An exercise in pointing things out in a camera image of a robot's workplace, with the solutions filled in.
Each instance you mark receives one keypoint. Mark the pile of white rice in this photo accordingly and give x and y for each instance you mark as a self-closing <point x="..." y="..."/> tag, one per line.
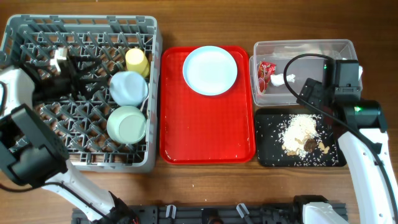
<point x="298" y="130"/>

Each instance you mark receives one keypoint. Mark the yellow plastic cup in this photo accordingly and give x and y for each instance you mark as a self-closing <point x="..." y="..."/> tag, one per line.
<point x="136" y="61"/>

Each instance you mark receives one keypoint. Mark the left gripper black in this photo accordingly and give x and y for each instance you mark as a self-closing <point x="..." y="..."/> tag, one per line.
<point x="72" y="78"/>

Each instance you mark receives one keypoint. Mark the green bowl with rice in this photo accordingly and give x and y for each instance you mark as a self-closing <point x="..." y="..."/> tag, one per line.
<point x="126" y="125"/>

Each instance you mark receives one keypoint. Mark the black plastic tray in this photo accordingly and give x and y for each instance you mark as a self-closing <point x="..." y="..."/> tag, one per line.
<point x="270" y="149"/>

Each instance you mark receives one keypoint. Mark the white napkin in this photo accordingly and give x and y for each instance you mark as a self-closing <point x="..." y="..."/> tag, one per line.
<point x="278" y="80"/>

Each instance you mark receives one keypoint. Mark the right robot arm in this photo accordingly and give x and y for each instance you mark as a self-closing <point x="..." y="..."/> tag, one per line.
<point x="360" y="129"/>

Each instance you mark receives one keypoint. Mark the grey dishwasher rack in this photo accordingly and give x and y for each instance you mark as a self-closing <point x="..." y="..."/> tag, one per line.
<point x="81" y="123"/>

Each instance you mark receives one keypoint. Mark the red strawberry candy wrapper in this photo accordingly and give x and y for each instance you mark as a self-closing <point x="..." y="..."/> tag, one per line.
<point x="265" y="70"/>

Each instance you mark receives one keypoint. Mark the brown food scraps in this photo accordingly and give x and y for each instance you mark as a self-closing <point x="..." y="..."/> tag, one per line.
<point x="301" y="147"/>

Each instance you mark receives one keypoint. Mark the light blue plate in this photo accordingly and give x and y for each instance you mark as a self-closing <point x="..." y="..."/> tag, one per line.
<point x="210" y="70"/>

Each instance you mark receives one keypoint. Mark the red plastic tray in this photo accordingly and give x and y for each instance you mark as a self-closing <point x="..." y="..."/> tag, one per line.
<point x="196" y="129"/>

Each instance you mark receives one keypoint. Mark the clear plastic bin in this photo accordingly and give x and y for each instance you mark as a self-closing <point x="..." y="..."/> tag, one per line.
<point x="280" y="52"/>

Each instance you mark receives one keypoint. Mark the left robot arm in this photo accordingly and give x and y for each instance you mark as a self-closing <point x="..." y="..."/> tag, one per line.
<point x="33" y="156"/>

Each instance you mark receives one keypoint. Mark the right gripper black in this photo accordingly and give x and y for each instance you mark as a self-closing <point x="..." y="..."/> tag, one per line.
<point x="310" y="93"/>

